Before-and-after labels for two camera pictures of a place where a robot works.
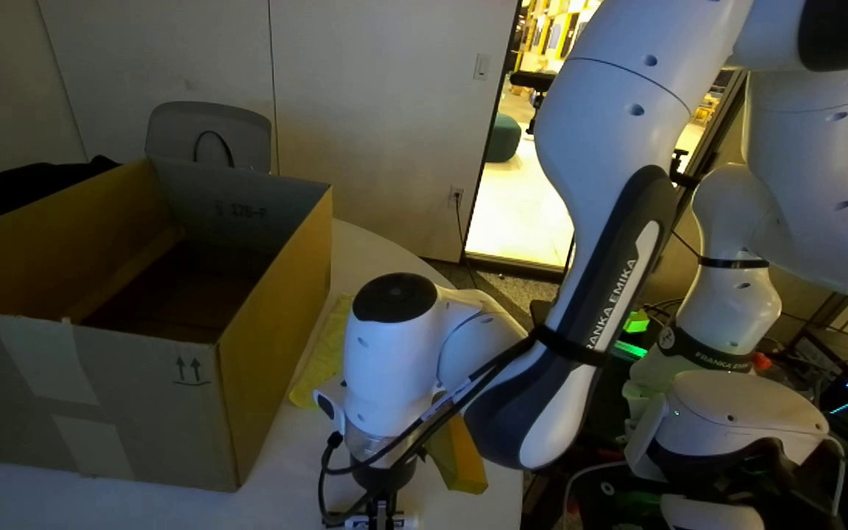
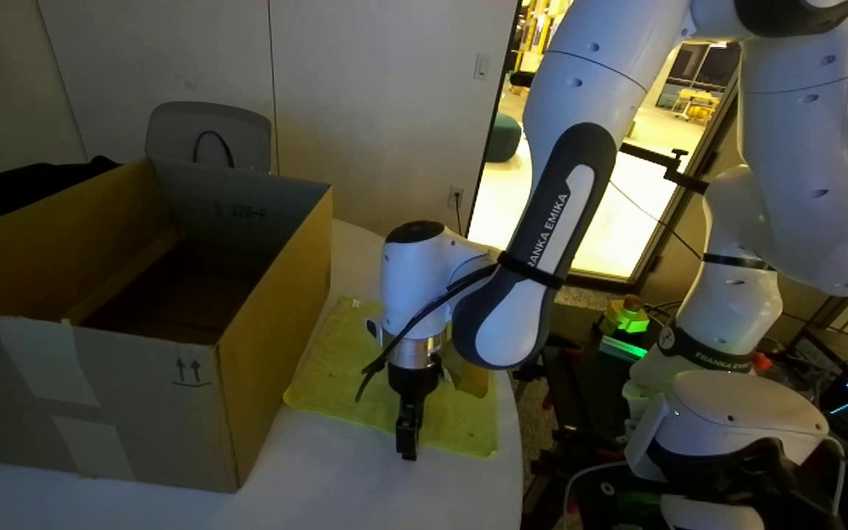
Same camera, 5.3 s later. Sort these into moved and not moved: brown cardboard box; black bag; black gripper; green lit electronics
Moved: black gripper
Not moved: brown cardboard box; green lit electronics; black bag
